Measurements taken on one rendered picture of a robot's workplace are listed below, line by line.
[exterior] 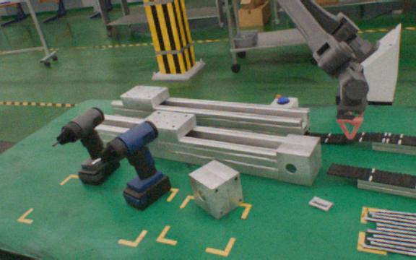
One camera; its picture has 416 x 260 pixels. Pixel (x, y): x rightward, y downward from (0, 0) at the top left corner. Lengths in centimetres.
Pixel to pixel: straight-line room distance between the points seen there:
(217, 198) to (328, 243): 27
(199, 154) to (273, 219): 34
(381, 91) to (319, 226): 69
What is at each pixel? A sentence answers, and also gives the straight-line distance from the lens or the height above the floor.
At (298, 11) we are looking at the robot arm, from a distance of 119.
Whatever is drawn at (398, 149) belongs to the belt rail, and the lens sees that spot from 121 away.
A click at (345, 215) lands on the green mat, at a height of 78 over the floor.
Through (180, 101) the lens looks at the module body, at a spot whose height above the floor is 86.
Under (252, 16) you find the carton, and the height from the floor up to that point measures 15.
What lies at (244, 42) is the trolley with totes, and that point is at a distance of 415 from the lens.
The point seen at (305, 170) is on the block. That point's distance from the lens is 104.
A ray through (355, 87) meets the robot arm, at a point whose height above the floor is 101.
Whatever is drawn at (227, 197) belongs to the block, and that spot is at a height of 82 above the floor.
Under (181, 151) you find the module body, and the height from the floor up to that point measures 82.
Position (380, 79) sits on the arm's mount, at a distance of 148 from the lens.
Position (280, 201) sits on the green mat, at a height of 78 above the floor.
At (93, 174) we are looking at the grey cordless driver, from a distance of 124.
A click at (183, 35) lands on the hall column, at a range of 442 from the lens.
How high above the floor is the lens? 142
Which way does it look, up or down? 27 degrees down
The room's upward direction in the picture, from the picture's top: 11 degrees counter-clockwise
